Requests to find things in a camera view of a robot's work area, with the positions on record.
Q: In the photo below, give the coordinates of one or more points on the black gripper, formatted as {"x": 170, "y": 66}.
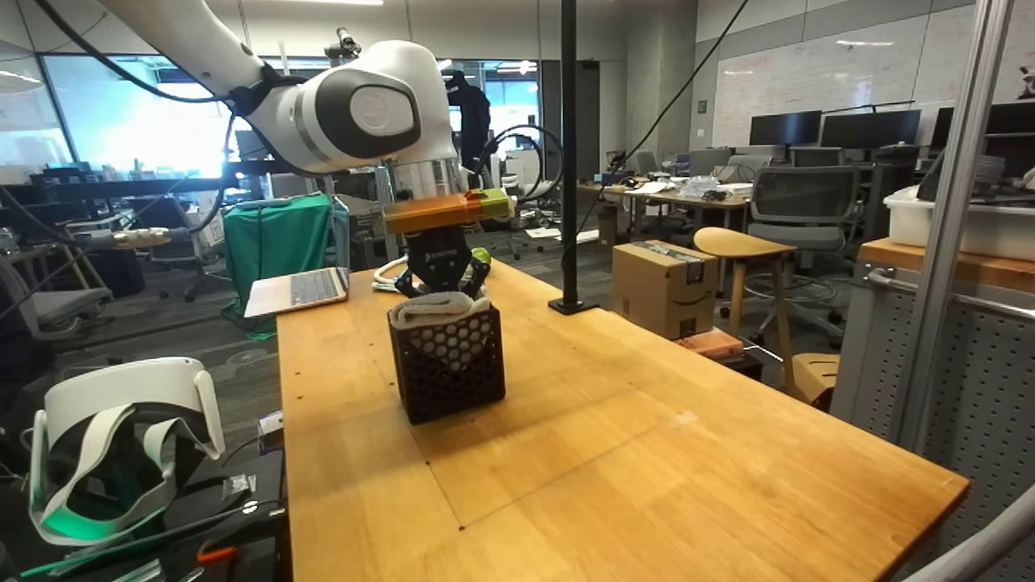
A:
{"x": 442, "y": 256}

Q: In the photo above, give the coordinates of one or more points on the white cloth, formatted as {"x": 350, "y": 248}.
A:
{"x": 425, "y": 312}

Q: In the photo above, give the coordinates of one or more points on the black perforated box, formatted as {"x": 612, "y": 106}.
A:
{"x": 447, "y": 373}

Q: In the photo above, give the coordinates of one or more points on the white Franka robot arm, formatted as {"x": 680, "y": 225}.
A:
{"x": 324, "y": 118}

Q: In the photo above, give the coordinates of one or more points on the cardboard shipping box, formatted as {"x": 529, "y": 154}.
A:
{"x": 659, "y": 291}

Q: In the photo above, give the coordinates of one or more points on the silver laptop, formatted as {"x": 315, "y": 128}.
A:
{"x": 296, "y": 291}

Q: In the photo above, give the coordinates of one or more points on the green fabric cover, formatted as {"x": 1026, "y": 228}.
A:
{"x": 279, "y": 243}

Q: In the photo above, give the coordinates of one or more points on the cluttered office desk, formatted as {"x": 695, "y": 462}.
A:
{"x": 669, "y": 199}

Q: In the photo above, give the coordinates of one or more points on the brown low seat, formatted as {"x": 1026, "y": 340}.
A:
{"x": 712, "y": 344}

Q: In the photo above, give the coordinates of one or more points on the black rolling chair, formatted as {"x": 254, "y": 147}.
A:
{"x": 163, "y": 248}

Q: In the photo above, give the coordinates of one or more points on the tall wooden stool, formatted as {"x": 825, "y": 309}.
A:
{"x": 740, "y": 240}

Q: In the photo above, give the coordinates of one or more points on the white VR headset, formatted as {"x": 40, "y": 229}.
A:
{"x": 132, "y": 382}

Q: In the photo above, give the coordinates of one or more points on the grey mesh office chair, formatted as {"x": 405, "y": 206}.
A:
{"x": 803, "y": 199}

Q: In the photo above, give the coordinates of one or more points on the black computer monitor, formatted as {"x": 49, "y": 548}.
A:
{"x": 867, "y": 129}
{"x": 1014, "y": 149}
{"x": 783, "y": 128}

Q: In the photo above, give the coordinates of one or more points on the small wooden stool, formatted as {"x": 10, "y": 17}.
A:
{"x": 810, "y": 377}

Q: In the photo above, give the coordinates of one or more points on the grey padded chair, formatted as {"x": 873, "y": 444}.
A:
{"x": 60, "y": 309}

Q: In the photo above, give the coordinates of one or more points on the wooden side bench top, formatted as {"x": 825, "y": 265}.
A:
{"x": 895, "y": 258}

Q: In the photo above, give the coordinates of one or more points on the white plastic bin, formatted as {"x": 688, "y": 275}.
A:
{"x": 918, "y": 220}

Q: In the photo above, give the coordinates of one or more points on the grey perforated panel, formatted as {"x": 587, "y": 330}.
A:
{"x": 971, "y": 377}

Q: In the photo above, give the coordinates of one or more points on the grey metal bar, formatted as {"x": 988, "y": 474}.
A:
{"x": 971, "y": 543}

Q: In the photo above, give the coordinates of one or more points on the black pole with base plate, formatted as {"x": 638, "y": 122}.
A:
{"x": 572, "y": 164}

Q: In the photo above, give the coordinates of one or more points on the aluminium frame post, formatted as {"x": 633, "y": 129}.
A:
{"x": 957, "y": 213}

